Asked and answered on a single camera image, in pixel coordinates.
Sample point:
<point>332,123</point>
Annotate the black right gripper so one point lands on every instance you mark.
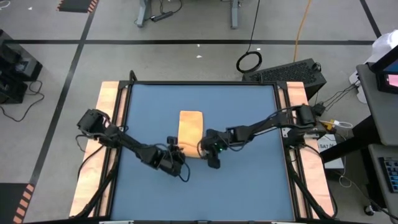
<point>214,143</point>

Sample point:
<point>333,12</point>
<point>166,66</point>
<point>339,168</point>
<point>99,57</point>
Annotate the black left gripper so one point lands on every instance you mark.
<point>172,163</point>

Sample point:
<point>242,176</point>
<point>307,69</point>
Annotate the yellow orange waffle towel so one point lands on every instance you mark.
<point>190,130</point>

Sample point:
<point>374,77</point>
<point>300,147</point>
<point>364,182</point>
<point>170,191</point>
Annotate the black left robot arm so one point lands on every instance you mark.
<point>130,146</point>

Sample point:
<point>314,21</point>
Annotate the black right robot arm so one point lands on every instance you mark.
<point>264,124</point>

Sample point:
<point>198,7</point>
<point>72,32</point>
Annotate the wooden table side board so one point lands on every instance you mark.
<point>297,93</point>
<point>107,96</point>

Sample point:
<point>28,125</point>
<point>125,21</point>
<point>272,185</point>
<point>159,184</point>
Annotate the black perforated computer tower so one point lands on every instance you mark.
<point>286,74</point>

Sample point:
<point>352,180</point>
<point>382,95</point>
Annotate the black power adapter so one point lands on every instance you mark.
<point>319,109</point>

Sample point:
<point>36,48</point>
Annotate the white labelled box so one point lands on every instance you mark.
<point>329,147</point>

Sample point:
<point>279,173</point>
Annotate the black power strip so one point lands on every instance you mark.
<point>161,16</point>

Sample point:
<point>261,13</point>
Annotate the black desk support beam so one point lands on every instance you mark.
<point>345,143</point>

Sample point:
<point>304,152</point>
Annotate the black caster wheel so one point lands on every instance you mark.
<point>369,210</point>

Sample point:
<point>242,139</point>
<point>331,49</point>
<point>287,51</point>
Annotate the black mat orange striped edges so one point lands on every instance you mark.
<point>74,5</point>
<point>9,202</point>

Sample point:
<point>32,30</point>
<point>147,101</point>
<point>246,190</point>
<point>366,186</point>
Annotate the grey desk top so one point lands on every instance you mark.
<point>382,118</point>
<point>393,205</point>

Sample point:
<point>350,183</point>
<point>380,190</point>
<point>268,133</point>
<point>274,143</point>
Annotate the black equipment case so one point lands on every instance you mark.
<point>18,59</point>
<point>12,91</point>

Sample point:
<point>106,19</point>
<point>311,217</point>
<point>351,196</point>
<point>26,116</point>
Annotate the black keyboard blue keys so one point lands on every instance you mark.
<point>390,174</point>

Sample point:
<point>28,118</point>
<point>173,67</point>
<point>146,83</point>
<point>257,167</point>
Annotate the black framed screen device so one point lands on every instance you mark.
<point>381,84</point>

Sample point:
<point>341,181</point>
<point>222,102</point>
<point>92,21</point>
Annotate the white rounded object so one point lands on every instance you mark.
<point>384,46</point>

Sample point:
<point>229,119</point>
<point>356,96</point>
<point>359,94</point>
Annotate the black aluminium table frame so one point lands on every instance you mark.
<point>202,83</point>

